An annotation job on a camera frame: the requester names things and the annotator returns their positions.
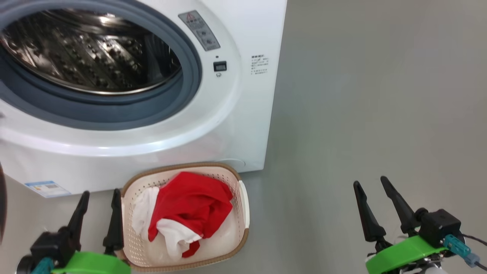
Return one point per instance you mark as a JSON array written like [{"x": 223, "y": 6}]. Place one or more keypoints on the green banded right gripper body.
[{"x": 399, "y": 253}]

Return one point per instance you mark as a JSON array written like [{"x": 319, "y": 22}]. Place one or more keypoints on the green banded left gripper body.
[{"x": 95, "y": 264}]

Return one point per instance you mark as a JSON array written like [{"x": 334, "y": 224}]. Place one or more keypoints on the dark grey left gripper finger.
[
  {"x": 78, "y": 215},
  {"x": 114, "y": 224}
]

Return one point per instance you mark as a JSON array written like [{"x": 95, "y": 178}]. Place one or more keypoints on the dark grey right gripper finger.
[
  {"x": 369, "y": 217},
  {"x": 399, "y": 207}
]

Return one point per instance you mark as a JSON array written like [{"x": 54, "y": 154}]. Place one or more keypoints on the red and white garment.
[{"x": 190, "y": 201}]

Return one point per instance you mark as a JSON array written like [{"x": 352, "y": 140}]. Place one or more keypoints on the cream perforated laundry basket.
[{"x": 239, "y": 213}]

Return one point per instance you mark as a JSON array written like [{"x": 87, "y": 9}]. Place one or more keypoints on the white washing machine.
[{"x": 228, "y": 125}]

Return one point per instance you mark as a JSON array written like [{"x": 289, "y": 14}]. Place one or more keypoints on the blue energy label sticker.
[{"x": 47, "y": 188}]

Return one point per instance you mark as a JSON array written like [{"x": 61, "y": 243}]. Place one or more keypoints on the grey warning sticker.
[{"x": 199, "y": 30}]

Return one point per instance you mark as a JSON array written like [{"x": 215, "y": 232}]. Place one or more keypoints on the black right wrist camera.
[{"x": 441, "y": 226}]

